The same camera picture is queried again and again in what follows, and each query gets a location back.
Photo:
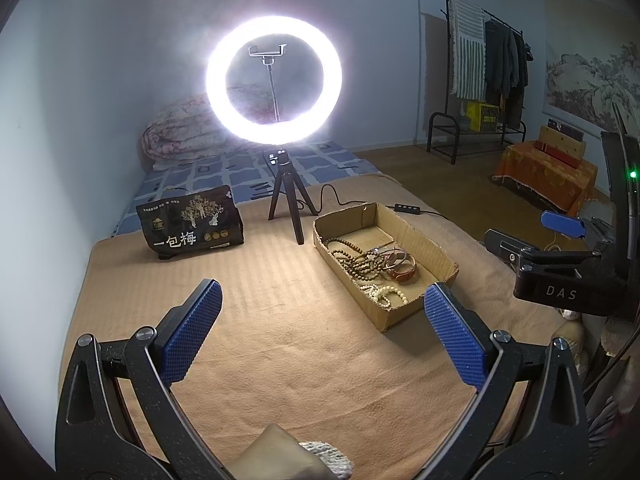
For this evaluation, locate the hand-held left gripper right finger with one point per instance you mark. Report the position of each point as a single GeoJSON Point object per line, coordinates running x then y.
{"type": "Point", "coordinates": [455, 335]}

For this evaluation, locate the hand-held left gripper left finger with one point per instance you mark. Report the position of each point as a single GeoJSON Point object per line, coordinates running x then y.
{"type": "Point", "coordinates": [192, 330]}

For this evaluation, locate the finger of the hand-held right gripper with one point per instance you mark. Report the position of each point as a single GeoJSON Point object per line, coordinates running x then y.
{"type": "Point", "coordinates": [515, 247]}
{"type": "Point", "coordinates": [562, 224]}

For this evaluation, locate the shallow cardboard box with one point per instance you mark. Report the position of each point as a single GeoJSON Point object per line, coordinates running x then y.
{"type": "Point", "coordinates": [385, 317]}

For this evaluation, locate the orange cloth covered table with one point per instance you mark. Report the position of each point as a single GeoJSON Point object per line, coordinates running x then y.
{"type": "Point", "coordinates": [545, 185]}

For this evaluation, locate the red flat box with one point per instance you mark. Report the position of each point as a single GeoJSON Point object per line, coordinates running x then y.
{"type": "Point", "coordinates": [555, 152]}

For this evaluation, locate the reddish brown bangle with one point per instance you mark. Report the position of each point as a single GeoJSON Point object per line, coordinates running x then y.
{"type": "Point", "coordinates": [402, 276]}

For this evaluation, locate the yellow box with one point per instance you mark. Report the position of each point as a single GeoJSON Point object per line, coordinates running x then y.
{"type": "Point", "coordinates": [550, 135]}

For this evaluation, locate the dark flat box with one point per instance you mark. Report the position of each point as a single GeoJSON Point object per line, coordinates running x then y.
{"type": "Point", "coordinates": [565, 129]}

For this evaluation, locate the black snack bag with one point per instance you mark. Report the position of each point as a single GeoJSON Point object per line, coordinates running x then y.
{"type": "Point", "coordinates": [190, 230]}

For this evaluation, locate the yellow crate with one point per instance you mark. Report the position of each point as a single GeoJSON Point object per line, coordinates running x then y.
{"type": "Point", "coordinates": [482, 117]}

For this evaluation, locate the tan cloth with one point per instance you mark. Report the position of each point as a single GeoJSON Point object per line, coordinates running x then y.
{"type": "Point", "coordinates": [270, 455]}

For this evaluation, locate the striped cloth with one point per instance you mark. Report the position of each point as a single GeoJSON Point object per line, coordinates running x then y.
{"type": "Point", "coordinates": [615, 440]}

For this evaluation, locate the blue patterned bed sheet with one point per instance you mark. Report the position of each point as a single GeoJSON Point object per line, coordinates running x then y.
{"type": "Point", "coordinates": [240, 170]}

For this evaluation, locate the dark hanging clothes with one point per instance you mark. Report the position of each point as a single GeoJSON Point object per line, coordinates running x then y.
{"type": "Point", "coordinates": [505, 60]}

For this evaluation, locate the white knitted cloth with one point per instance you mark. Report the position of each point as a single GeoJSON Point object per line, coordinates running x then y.
{"type": "Point", "coordinates": [327, 457]}

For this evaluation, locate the rolled floral quilt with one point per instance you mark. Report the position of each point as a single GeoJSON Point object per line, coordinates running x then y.
{"type": "Point", "coordinates": [175, 140]}

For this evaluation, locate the striped hanging towel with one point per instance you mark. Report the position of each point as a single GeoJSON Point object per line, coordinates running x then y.
{"type": "Point", "coordinates": [467, 50]}

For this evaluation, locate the black clothes rack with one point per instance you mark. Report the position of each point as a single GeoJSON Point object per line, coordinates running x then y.
{"type": "Point", "coordinates": [444, 35]}

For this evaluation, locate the phone holder clamp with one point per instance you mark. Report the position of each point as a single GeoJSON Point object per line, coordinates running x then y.
{"type": "Point", "coordinates": [268, 50]}

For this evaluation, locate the landscape wall scroll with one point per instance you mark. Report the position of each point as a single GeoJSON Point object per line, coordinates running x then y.
{"type": "Point", "coordinates": [590, 75]}

